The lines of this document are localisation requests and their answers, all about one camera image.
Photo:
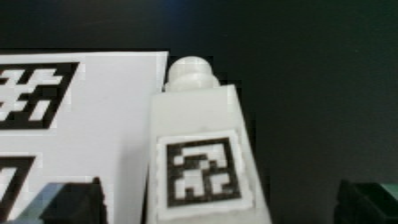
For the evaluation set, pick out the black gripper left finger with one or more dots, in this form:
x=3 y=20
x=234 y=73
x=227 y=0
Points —
x=67 y=204

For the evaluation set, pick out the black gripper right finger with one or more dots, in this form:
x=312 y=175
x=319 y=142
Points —
x=366 y=203

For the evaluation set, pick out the white table leg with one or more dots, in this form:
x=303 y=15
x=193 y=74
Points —
x=202 y=184

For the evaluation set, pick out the white sheet with AprilTags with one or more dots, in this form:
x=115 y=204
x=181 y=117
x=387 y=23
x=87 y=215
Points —
x=74 y=97

